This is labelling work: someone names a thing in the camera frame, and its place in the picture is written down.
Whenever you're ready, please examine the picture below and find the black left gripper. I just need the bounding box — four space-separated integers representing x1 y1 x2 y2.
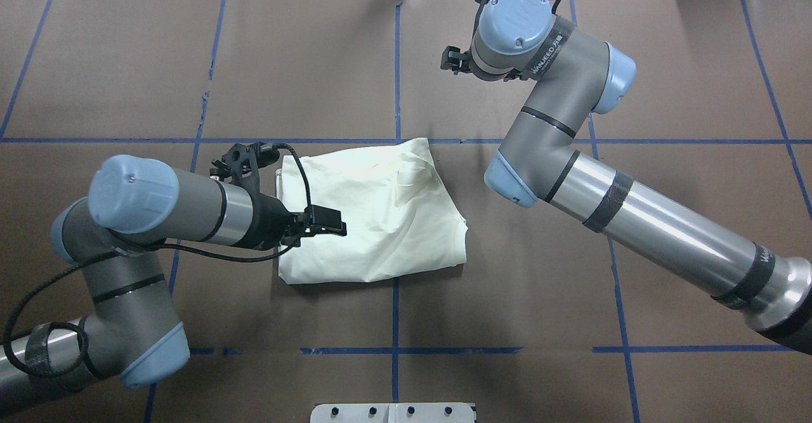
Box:
249 193 348 250

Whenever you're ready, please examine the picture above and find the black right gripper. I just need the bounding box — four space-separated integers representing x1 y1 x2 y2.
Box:
469 48 527 82

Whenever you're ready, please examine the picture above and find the cream long-sleeve cat shirt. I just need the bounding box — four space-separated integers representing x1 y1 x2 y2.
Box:
276 138 468 285

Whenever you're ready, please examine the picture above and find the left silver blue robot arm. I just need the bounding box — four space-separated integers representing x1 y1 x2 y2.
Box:
2 142 347 415

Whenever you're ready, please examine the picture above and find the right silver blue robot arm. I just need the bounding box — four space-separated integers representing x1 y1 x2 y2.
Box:
487 0 810 354

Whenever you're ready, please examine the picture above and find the brown paper table cover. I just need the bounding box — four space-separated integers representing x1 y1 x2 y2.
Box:
1 0 810 422

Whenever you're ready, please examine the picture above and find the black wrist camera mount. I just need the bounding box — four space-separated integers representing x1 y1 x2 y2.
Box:
209 141 280 193
439 46 471 74

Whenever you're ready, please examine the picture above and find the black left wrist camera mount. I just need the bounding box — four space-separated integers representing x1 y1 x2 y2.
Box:
209 141 280 193

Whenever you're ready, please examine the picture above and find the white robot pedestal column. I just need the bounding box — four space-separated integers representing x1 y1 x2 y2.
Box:
310 402 478 422

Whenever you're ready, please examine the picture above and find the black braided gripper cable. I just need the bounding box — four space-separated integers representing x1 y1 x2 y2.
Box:
3 143 315 379

